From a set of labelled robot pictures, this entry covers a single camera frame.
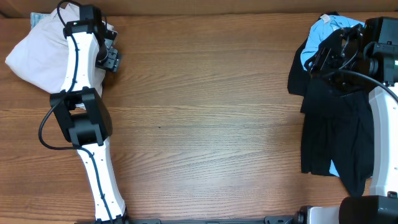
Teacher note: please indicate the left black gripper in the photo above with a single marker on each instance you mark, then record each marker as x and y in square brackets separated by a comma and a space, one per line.
[112, 62]

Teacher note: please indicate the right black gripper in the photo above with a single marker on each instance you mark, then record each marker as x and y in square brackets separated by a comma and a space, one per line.
[322, 61]

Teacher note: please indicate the beige khaki shorts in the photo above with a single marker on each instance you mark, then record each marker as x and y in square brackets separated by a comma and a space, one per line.
[46, 59]

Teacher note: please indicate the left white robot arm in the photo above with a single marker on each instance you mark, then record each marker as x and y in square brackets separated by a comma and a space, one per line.
[81, 114]

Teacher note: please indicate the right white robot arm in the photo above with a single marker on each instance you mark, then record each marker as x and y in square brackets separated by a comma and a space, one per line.
[378, 203]

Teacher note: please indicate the light blue shirt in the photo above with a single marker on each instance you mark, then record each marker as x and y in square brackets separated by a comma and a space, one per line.
[313, 158]

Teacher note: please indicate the black garment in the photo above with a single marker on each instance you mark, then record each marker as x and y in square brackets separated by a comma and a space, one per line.
[347, 129]

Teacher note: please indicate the folded light blue jeans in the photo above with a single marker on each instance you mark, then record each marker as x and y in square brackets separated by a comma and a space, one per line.
[36, 17]

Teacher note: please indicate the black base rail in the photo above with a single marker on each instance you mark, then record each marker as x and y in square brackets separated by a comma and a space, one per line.
[296, 219]

